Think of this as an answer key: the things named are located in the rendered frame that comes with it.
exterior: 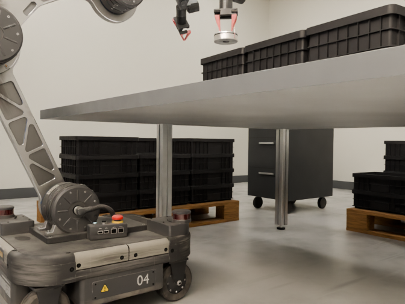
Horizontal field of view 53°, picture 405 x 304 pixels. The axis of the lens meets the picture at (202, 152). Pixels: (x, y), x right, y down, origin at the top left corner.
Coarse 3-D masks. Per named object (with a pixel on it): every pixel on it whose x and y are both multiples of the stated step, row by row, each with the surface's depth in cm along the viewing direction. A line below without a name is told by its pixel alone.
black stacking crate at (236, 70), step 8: (232, 56) 160; (240, 56) 156; (208, 64) 174; (216, 64) 168; (224, 64) 165; (232, 64) 160; (240, 64) 156; (208, 72) 174; (216, 72) 168; (224, 72) 165; (232, 72) 160; (240, 72) 156
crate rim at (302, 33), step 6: (300, 30) 130; (282, 36) 136; (288, 36) 134; (294, 36) 132; (300, 36) 130; (258, 42) 146; (264, 42) 144; (270, 42) 141; (276, 42) 139; (246, 48) 151; (252, 48) 149; (258, 48) 146
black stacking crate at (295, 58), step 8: (296, 40) 132; (304, 40) 131; (264, 48) 145; (272, 48) 141; (280, 48) 138; (288, 48) 135; (296, 48) 132; (304, 48) 131; (248, 56) 152; (256, 56) 149; (264, 56) 145; (272, 56) 141; (280, 56) 138; (288, 56) 135; (296, 56) 132; (304, 56) 131; (248, 64) 152; (256, 64) 149; (264, 64) 145; (272, 64) 141; (280, 64) 138; (288, 64) 135; (296, 64) 131; (248, 72) 152
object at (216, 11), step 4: (220, 0) 174; (224, 0) 173; (228, 0) 173; (232, 0) 175; (220, 4) 174; (224, 4) 173; (228, 4) 173; (232, 4) 175; (216, 8) 173; (220, 8) 173; (224, 8) 173; (228, 8) 172; (232, 8) 172; (236, 8) 172; (216, 12) 174; (232, 12) 176; (236, 12) 174
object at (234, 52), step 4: (240, 48) 155; (244, 48) 154; (224, 52) 163; (228, 52) 161; (232, 52) 159; (236, 52) 156; (240, 52) 155; (244, 52) 154; (212, 56) 170; (216, 56) 167; (220, 56) 165; (224, 56) 163; (228, 56) 161; (204, 60) 174; (208, 60) 172; (212, 60) 170
